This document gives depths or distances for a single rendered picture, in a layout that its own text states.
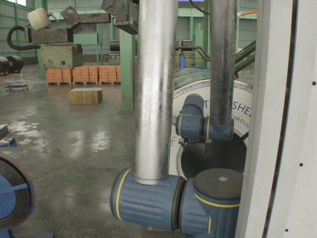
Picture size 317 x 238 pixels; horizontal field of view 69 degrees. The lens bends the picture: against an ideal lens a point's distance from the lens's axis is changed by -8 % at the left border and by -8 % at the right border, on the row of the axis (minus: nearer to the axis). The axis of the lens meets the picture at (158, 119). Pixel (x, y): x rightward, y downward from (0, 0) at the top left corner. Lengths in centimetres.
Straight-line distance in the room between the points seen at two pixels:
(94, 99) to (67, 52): 628
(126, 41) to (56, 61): 496
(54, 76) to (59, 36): 1179
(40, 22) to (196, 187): 114
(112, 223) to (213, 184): 178
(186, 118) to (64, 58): 72
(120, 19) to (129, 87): 507
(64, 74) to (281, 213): 1277
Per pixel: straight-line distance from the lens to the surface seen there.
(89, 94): 768
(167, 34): 85
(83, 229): 248
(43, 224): 265
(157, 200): 86
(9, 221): 206
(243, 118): 181
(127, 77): 635
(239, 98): 177
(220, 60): 99
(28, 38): 152
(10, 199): 194
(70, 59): 141
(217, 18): 94
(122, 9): 141
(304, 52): 45
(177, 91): 168
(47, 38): 149
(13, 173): 183
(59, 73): 1317
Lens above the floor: 154
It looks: 15 degrees down
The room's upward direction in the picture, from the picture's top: straight up
